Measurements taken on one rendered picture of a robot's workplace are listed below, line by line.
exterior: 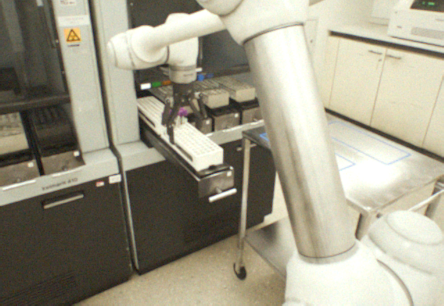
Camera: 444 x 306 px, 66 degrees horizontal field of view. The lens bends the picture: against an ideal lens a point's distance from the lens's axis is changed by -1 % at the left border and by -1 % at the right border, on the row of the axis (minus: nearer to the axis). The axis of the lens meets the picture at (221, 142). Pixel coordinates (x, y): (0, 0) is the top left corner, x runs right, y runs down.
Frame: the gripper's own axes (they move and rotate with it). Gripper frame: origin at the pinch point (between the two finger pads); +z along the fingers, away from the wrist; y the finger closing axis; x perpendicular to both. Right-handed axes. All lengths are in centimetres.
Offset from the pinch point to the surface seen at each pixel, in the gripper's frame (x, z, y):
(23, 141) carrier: 26, 1, -51
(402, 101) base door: 48, 45, 229
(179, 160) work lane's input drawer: -7.4, 5.4, -6.2
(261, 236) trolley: -8, 58, 34
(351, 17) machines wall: 138, -12, 261
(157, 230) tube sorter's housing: 18, 56, -7
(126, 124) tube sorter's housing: 27.3, 3.5, -13.0
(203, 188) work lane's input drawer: -21.8, 8.9, -4.8
